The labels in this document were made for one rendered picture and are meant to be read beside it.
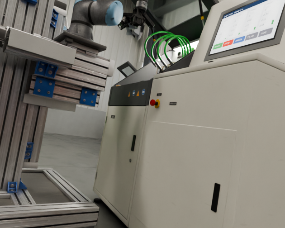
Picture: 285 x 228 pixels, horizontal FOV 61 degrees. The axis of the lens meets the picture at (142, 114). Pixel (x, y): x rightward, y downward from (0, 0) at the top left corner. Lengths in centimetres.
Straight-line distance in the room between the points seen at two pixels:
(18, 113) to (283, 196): 126
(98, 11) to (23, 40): 41
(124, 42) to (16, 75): 837
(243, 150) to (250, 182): 12
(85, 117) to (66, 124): 71
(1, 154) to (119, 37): 843
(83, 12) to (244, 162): 102
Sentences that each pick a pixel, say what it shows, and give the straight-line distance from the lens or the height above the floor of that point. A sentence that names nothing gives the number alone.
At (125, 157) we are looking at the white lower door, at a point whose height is 44.
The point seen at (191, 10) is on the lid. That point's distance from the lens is 203.
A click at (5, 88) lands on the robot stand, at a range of 138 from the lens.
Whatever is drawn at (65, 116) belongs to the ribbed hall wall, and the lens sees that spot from 837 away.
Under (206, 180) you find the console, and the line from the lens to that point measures 99.
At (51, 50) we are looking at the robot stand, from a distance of 112.
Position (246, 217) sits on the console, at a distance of 97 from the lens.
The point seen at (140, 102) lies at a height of 81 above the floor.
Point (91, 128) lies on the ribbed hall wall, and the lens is 873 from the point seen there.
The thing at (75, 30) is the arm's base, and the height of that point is 108.
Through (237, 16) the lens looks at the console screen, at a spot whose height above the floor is 136.
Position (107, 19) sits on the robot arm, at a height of 115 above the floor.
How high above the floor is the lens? 66
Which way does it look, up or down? 3 degrees up
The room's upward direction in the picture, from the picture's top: 10 degrees clockwise
